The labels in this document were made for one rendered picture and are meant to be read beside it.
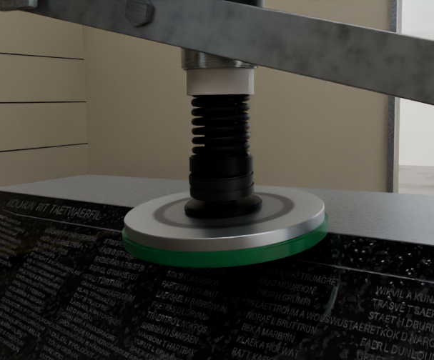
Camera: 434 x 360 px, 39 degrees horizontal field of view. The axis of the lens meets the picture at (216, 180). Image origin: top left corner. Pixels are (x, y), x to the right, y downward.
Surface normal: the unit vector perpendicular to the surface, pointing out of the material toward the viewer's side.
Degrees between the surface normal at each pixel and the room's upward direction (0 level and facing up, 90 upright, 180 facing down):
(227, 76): 90
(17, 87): 90
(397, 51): 90
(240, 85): 90
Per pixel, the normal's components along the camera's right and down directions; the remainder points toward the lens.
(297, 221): -0.07, -0.98
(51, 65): 0.86, 0.05
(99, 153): -0.51, 0.11
